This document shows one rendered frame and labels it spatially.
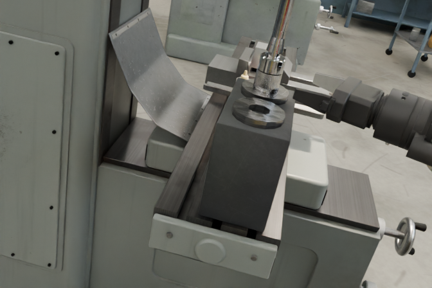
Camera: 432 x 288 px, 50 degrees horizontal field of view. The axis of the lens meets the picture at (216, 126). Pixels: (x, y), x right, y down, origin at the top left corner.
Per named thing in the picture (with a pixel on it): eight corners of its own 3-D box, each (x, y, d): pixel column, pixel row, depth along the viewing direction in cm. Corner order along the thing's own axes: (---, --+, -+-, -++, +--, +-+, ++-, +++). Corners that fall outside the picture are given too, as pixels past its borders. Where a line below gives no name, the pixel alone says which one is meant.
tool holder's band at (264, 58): (273, 56, 86) (274, 51, 86) (290, 65, 83) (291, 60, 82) (254, 57, 84) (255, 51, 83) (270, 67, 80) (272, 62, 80)
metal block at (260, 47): (270, 65, 135) (276, 45, 132) (269, 71, 129) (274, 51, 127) (253, 60, 135) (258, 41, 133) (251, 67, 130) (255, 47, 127)
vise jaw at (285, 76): (290, 71, 137) (294, 58, 136) (287, 85, 127) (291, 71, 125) (270, 65, 138) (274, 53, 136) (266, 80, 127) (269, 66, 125)
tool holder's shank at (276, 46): (274, 53, 85) (289, -9, 80) (285, 59, 83) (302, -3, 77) (261, 53, 83) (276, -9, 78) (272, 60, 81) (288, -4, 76)
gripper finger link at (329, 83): (311, 85, 86) (342, 97, 84) (315, 70, 85) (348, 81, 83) (314, 83, 88) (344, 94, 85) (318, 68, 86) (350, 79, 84)
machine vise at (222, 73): (323, 100, 140) (333, 66, 136) (323, 119, 127) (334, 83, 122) (213, 72, 144) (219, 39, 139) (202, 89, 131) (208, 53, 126)
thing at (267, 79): (267, 83, 89) (273, 56, 86) (282, 93, 85) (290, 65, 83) (247, 85, 86) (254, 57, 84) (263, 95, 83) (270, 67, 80)
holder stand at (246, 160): (274, 170, 100) (298, 85, 90) (263, 233, 80) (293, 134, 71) (220, 155, 101) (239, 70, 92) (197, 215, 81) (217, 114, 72)
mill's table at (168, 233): (292, 65, 191) (297, 47, 187) (270, 283, 81) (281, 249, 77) (238, 52, 193) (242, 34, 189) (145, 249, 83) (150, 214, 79)
